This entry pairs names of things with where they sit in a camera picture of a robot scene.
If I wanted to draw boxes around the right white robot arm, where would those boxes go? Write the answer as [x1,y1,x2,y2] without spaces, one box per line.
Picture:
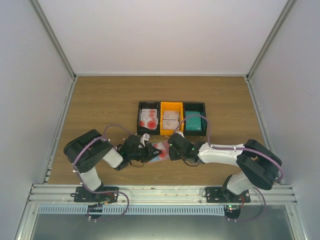
[167,133,283,203]

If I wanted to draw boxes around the black card bin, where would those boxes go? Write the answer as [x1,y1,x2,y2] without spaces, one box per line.
[136,101,161,136]
[183,102,207,137]

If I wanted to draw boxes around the black right card bin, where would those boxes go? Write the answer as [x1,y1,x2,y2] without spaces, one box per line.
[183,102,207,137]

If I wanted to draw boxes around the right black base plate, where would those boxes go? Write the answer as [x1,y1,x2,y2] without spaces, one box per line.
[202,186,251,221]

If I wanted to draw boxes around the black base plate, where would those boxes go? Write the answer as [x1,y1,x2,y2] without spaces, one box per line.
[202,186,251,221]
[70,186,119,220]

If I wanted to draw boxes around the aluminium front rail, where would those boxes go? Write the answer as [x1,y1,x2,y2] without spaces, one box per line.
[27,184,297,206]

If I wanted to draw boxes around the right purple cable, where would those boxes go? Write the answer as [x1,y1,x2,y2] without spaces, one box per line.
[172,115,285,222]

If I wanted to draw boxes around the teal cards stack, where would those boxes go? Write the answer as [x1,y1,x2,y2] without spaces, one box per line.
[185,111,202,131]

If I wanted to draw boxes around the white cards in orange bin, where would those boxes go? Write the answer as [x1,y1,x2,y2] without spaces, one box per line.
[162,110,180,130]

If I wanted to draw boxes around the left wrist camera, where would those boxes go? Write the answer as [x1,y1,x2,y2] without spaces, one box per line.
[140,133,150,147]

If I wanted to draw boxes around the pink card holder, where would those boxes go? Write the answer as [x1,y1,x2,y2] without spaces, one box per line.
[147,141,172,165]

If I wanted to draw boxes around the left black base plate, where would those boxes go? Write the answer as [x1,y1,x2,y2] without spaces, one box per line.
[70,186,119,220]

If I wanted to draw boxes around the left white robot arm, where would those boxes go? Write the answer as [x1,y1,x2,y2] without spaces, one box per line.
[63,129,166,202]

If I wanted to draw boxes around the orange middle card bin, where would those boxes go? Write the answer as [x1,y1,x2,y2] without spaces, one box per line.
[160,101,184,136]

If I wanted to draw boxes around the black left card bin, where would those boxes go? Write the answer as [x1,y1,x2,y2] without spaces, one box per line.
[136,101,161,136]

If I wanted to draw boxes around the red white cards stack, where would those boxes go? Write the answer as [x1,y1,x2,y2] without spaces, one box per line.
[139,108,159,130]

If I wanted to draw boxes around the grey slotted cable duct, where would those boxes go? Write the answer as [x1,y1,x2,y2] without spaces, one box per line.
[38,204,225,216]

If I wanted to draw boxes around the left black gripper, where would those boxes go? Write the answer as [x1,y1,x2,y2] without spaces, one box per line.
[128,143,162,163]

